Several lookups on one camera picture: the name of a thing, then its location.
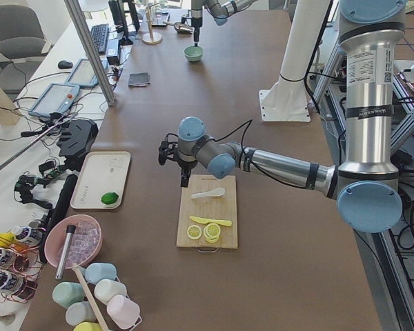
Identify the pale grey cup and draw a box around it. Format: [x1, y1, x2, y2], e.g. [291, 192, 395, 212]
[66, 301, 97, 326]

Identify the cream tray with bear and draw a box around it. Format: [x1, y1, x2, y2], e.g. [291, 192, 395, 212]
[70, 151, 131, 210]

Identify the green cup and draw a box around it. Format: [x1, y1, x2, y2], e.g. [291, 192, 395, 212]
[52, 282, 85, 309]

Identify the teach pendant tablet near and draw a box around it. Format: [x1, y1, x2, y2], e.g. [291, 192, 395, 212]
[28, 83, 80, 118]

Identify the black folded device stand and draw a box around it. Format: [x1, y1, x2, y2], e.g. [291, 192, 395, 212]
[57, 119, 99, 158]

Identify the green lime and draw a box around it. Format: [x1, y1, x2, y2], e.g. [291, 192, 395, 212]
[100, 192, 119, 205]

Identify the white ceramic spoon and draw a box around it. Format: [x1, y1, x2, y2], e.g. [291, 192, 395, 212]
[190, 187, 226, 199]

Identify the yellow plastic knife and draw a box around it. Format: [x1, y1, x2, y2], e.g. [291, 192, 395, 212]
[189, 216, 233, 227]

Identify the aluminium frame post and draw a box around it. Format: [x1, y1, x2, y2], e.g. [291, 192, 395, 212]
[64, 0, 116, 106]

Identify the light green bowl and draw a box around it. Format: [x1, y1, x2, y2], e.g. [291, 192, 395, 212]
[184, 46, 204, 62]

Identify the single lemon slice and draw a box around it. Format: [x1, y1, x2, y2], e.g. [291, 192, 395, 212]
[186, 225, 203, 240]

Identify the yellow cup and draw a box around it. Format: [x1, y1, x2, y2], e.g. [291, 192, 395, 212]
[73, 321, 103, 331]

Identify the light blue cup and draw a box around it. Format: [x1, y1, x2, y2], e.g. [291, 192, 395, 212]
[85, 262, 117, 285]

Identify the white cup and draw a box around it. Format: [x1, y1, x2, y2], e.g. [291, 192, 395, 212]
[94, 279, 128, 305]

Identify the teach pendant tablet far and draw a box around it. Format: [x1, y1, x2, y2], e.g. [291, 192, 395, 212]
[66, 59, 98, 89]

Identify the metal cylinder tube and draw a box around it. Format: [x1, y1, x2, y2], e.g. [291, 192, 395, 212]
[55, 225, 76, 281]

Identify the wooden cutting board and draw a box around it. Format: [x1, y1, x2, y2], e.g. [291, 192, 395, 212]
[176, 174, 238, 249]

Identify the pink bowl with ice cubes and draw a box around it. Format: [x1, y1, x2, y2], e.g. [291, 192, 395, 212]
[44, 214, 103, 269]

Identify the pink cup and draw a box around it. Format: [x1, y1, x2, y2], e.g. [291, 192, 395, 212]
[106, 294, 142, 330]

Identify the black computer mouse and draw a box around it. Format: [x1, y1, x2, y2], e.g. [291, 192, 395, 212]
[57, 60, 73, 70]

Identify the wooden cup rack stick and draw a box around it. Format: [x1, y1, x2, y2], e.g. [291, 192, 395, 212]
[72, 263, 109, 331]

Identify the grey folded cloth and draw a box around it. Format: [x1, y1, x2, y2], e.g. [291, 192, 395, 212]
[128, 72, 150, 88]

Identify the grey office chair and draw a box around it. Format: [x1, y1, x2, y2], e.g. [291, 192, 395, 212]
[0, 4, 51, 97]

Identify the black keyboard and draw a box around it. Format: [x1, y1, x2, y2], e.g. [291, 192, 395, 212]
[90, 23, 110, 54]

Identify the teach pendant tablet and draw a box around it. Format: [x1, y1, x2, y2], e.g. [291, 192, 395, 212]
[28, 83, 80, 118]
[66, 59, 98, 89]

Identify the wooden stand with base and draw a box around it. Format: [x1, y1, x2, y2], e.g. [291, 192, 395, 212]
[141, 3, 163, 45]

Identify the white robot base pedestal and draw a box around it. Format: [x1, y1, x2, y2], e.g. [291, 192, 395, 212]
[259, 0, 332, 122]

